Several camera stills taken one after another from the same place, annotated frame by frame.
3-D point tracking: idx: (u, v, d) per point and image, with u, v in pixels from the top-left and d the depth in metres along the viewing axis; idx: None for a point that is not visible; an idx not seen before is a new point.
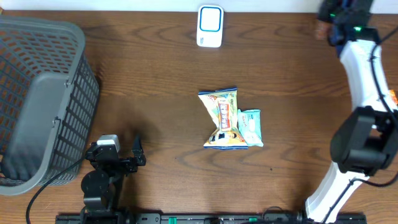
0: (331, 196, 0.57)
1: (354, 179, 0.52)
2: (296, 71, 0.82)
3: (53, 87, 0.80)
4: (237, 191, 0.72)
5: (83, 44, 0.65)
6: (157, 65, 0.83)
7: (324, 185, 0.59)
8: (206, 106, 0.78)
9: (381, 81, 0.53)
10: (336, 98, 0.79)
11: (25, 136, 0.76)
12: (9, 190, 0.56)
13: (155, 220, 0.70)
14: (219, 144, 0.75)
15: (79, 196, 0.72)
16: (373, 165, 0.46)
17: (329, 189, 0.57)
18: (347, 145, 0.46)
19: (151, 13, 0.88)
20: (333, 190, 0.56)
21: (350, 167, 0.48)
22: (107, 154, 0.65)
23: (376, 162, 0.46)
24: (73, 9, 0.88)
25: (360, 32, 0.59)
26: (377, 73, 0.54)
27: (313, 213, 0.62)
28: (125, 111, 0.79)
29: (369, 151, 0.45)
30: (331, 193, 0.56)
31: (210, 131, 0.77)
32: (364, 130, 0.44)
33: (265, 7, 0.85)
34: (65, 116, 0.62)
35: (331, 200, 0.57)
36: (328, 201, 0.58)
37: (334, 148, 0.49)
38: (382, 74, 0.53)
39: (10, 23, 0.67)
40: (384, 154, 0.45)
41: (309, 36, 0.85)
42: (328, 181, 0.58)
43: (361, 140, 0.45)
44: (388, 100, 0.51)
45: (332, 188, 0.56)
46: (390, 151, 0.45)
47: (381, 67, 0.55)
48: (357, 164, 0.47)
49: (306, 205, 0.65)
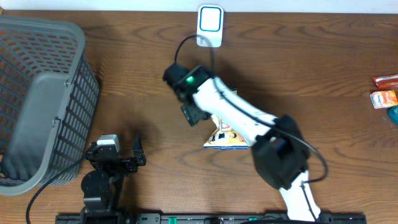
0: (298, 198, 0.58)
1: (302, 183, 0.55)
2: (297, 72, 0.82)
3: (53, 86, 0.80)
4: (237, 191, 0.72)
5: (83, 44, 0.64)
6: (157, 64, 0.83)
7: (285, 195, 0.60)
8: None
9: (234, 98, 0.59)
10: (336, 98, 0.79)
11: (26, 136, 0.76)
12: (9, 190, 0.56)
13: (155, 220, 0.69)
14: (219, 144, 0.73)
15: (79, 196, 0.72)
16: (298, 163, 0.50)
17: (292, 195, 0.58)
18: (271, 171, 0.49)
19: (150, 13, 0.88)
20: (296, 195, 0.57)
21: (290, 180, 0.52)
22: (108, 154, 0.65)
23: (303, 160, 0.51)
24: (73, 8, 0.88)
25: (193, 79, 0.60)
26: (236, 102, 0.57)
27: (294, 215, 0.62)
28: (125, 111, 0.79)
29: (291, 158, 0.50)
30: (296, 197, 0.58)
31: (209, 131, 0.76)
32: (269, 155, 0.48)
33: (264, 7, 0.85)
34: (64, 116, 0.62)
35: (301, 201, 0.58)
36: (301, 206, 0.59)
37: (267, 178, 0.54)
38: (240, 101, 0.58)
39: (10, 23, 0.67)
40: (299, 150, 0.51)
41: (309, 36, 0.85)
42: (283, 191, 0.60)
43: (275, 161, 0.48)
44: (229, 93, 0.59)
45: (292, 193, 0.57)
46: (298, 145, 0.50)
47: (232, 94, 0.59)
48: (291, 174, 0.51)
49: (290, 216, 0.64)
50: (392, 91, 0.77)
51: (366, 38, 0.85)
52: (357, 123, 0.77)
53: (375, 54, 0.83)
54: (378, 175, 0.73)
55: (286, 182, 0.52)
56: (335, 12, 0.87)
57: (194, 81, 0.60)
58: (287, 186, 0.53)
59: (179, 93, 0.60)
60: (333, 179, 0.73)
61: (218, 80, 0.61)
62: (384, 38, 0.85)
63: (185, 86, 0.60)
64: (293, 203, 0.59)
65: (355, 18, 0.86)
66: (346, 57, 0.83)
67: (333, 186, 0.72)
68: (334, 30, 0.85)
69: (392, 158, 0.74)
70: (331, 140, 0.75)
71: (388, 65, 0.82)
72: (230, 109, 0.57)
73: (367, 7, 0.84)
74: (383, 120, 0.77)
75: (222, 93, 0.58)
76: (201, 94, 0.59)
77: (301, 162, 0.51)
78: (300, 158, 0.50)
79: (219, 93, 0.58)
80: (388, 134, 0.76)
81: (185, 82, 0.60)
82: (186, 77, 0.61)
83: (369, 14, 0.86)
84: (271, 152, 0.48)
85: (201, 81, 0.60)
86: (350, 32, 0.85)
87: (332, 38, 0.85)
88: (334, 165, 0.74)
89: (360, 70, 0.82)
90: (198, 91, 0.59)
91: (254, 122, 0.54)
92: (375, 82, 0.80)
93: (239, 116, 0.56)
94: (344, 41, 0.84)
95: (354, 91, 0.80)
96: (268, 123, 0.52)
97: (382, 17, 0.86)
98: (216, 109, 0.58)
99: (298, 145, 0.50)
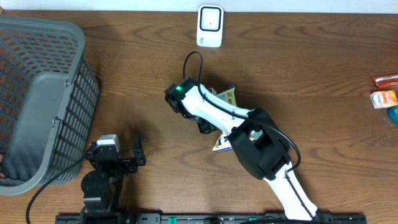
0: (288, 193, 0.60)
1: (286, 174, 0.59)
2: (297, 72, 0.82)
3: (53, 86, 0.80)
4: (237, 191, 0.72)
5: (83, 44, 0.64)
6: (157, 64, 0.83)
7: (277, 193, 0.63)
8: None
9: (216, 99, 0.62)
10: (336, 98, 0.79)
11: (26, 136, 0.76)
12: (10, 190, 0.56)
13: (155, 220, 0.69)
14: (227, 145, 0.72)
15: (79, 196, 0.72)
16: (276, 152, 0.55)
17: (282, 190, 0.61)
18: (250, 160, 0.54)
19: (151, 13, 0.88)
20: (285, 188, 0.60)
21: (272, 171, 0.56)
22: (107, 154, 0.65)
23: (281, 150, 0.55)
24: (73, 8, 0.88)
25: (181, 88, 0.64)
26: (216, 102, 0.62)
27: (291, 215, 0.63)
28: (125, 111, 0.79)
29: (268, 148, 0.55)
30: (286, 191, 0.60)
31: (214, 134, 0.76)
32: (245, 144, 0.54)
33: (265, 7, 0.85)
34: (64, 116, 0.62)
35: (293, 195, 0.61)
36: (293, 201, 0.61)
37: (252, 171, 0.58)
38: (220, 101, 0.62)
39: (10, 23, 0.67)
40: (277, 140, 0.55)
41: (309, 36, 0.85)
42: (273, 187, 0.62)
43: (252, 150, 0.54)
44: (211, 95, 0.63)
45: (281, 187, 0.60)
46: (276, 135, 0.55)
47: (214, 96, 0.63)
48: (272, 164, 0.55)
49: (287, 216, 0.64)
50: (392, 91, 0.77)
51: (366, 37, 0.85)
52: (357, 123, 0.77)
53: (375, 54, 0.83)
54: (377, 175, 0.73)
55: (268, 172, 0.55)
56: (335, 12, 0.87)
57: (183, 90, 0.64)
58: (272, 178, 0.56)
59: (171, 101, 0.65)
60: (333, 179, 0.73)
61: (202, 86, 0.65)
62: (384, 38, 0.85)
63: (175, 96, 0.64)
64: (283, 196, 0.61)
65: (355, 18, 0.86)
66: (346, 57, 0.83)
67: (333, 186, 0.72)
68: (334, 30, 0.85)
69: (392, 158, 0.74)
70: (332, 141, 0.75)
71: (388, 65, 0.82)
72: (212, 110, 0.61)
73: (367, 7, 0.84)
74: (383, 120, 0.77)
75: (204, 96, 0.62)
76: (188, 100, 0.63)
77: (279, 152, 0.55)
78: (277, 148, 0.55)
79: (201, 96, 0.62)
80: (388, 134, 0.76)
81: (173, 91, 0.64)
82: (175, 87, 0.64)
83: (369, 14, 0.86)
84: (247, 141, 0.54)
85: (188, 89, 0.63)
86: (351, 32, 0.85)
87: (332, 38, 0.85)
88: (334, 165, 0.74)
89: (360, 70, 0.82)
90: (185, 98, 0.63)
91: (231, 117, 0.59)
92: (375, 82, 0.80)
93: (220, 114, 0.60)
94: (344, 41, 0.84)
95: (354, 91, 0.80)
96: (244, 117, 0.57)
97: (382, 17, 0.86)
98: (200, 111, 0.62)
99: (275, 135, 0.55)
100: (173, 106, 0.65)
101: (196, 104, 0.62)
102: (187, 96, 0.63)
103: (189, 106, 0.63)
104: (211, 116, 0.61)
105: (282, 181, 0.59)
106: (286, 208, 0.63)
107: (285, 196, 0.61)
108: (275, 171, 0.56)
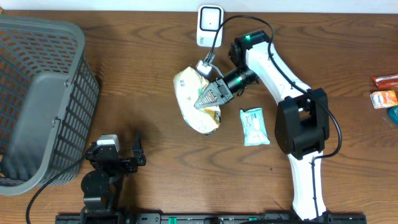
0: (306, 184, 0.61)
1: (313, 160, 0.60)
2: (297, 72, 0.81)
3: (53, 86, 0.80)
4: (237, 191, 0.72)
5: (83, 44, 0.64)
6: (157, 64, 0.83)
7: (296, 183, 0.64)
8: (189, 82, 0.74)
9: (281, 63, 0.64)
10: (336, 98, 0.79)
11: (26, 136, 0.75)
12: (10, 190, 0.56)
13: (155, 220, 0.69)
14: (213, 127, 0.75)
15: (79, 196, 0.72)
16: (315, 137, 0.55)
17: (301, 180, 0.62)
18: (289, 132, 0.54)
19: (151, 13, 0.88)
20: (305, 178, 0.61)
21: (303, 151, 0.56)
22: (107, 154, 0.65)
23: (320, 136, 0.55)
24: (73, 8, 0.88)
25: (250, 38, 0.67)
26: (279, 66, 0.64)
27: (300, 210, 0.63)
28: (125, 111, 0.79)
29: (311, 130, 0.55)
30: (306, 182, 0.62)
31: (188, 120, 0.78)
32: (293, 116, 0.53)
33: (264, 7, 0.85)
34: (64, 116, 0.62)
35: (310, 187, 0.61)
36: (305, 195, 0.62)
37: (283, 143, 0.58)
38: (283, 67, 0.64)
39: (10, 23, 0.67)
40: (321, 127, 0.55)
41: (309, 36, 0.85)
42: (295, 175, 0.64)
43: (295, 123, 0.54)
44: (277, 57, 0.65)
45: (302, 175, 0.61)
46: (322, 123, 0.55)
47: (280, 60, 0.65)
48: (306, 145, 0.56)
49: (295, 210, 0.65)
50: (392, 91, 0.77)
51: (366, 37, 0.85)
52: (357, 123, 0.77)
53: (376, 54, 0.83)
54: (377, 175, 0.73)
55: (299, 151, 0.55)
56: (335, 12, 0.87)
57: (250, 41, 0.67)
58: (298, 157, 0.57)
59: (235, 46, 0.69)
60: (333, 179, 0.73)
61: (272, 46, 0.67)
62: (385, 38, 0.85)
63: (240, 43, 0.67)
64: (300, 186, 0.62)
65: (355, 18, 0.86)
66: (346, 57, 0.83)
67: (332, 186, 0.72)
68: (334, 30, 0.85)
69: (393, 158, 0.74)
70: (332, 141, 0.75)
71: (387, 65, 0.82)
72: (272, 70, 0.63)
73: (367, 7, 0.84)
74: (383, 120, 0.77)
75: (270, 56, 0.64)
76: (254, 51, 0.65)
77: (318, 137, 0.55)
78: (318, 134, 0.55)
79: (267, 55, 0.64)
80: (388, 134, 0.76)
81: (242, 39, 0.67)
82: (245, 36, 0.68)
83: (369, 14, 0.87)
84: (296, 114, 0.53)
85: (256, 43, 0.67)
86: (351, 32, 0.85)
87: (332, 38, 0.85)
88: (334, 165, 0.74)
89: (360, 70, 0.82)
90: (251, 49, 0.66)
91: (290, 86, 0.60)
92: (375, 82, 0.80)
93: (279, 79, 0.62)
94: (344, 41, 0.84)
95: (354, 91, 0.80)
96: (303, 90, 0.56)
97: (382, 17, 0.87)
98: (261, 67, 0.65)
99: (321, 121, 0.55)
100: (235, 51, 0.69)
101: (260, 59, 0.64)
102: (254, 47, 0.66)
103: (254, 56, 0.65)
104: (269, 75, 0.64)
105: (306, 166, 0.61)
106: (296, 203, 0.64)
107: (301, 186, 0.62)
108: (305, 152, 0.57)
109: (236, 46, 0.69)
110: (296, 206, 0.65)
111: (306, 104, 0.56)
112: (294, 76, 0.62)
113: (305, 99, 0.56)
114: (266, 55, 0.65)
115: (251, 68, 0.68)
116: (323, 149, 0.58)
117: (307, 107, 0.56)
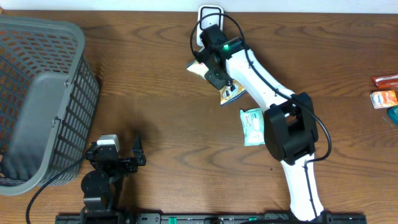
0: (303, 185, 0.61)
1: (305, 164, 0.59)
2: (297, 71, 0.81)
3: (53, 86, 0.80)
4: (237, 191, 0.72)
5: (83, 44, 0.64)
6: (157, 64, 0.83)
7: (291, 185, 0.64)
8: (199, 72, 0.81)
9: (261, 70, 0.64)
10: (336, 98, 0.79)
11: (26, 136, 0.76)
12: (10, 190, 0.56)
13: (155, 220, 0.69)
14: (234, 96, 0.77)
15: (79, 196, 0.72)
16: (305, 142, 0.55)
17: (296, 183, 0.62)
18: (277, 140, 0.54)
19: (151, 13, 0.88)
20: (300, 181, 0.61)
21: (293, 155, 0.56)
22: (109, 154, 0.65)
23: (310, 139, 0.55)
24: (73, 8, 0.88)
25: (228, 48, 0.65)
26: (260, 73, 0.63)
27: (300, 211, 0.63)
28: (125, 111, 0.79)
29: (299, 135, 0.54)
30: (303, 184, 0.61)
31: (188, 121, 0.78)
32: (280, 124, 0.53)
33: (264, 7, 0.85)
34: (64, 116, 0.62)
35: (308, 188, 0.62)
36: (304, 195, 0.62)
37: (273, 149, 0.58)
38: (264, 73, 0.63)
39: (10, 23, 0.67)
40: (309, 130, 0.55)
41: (309, 35, 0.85)
42: (288, 178, 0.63)
43: (283, 130, 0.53)
44: (257, 64, 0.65)
45: (297, 178, 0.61)
46: (309, 127, 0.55)
47: (260, 66, 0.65)
48: (296, 151, 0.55)
49: (293, 211, 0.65)
50: (392, 91, 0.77)
51: (366, 38, 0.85)
52: (357, 122, 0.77)
53: (376, 53, 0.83)
54: (377, 175, 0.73)
55: (290, 157, 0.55)
56: (335, 13, 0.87)
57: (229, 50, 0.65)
58: (289, 162, 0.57)
59: (214, 56, 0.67)
60: (334, 179, 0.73)
61: (250, 52, 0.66)
62: (385, 38, 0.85)
63: (221, 53, 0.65)
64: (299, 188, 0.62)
65: (356, 18, 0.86)
66: (346, 57, 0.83)
67: (332, 186, 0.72)
68: (334, 29, 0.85)
69: (393, 158, 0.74)
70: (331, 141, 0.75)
71: (387, 65, 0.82)
72: (254, 78, 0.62)
73: (367, 7, 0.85)
74: (383, 120, 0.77)
75: (251, 63, 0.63)
76: (234, 61, 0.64)
77: (307, 140, 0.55)
78: (307, 137, 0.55)
79: (248, 62, 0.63)
80: (388, 135, 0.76)
81: (221, 48, 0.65)
82: (223, 44, 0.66)
83: (369, 14, 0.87)
84: (283, 121, 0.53)
85: (236, 51, 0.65)
86: (351, 32, 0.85)
87: (331, 38, 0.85)
88: (334, 165, 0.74)
89: (360, 70, 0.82)
90: (231, 58, 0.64)
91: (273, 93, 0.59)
92: (375, 82, 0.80)
93: (262, 87, 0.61)
94: (344, 42, 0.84)
95: (354, 91, 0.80)
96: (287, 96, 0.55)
97: (382, 16, 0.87)
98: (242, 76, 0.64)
99: (308, 123, 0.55)
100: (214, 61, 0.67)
101: (240, 68, 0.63)
102: (233, 56, 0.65)
103: (234, 66, 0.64)
104: (251, 83, 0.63)
105: (300, 170, 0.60)
106: (295, 203, 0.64)
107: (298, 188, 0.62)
108: (296, 157, 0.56)
109: (216, 55, 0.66)
110: (293, 208, 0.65)
111: (291, 109, 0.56)
112: (276, 82, 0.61)
113: (291, 104, 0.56)
114: (246, 63, 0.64)
115: (232, 76, 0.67)
116: (313, 152, 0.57)
117: (293, 111, 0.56)
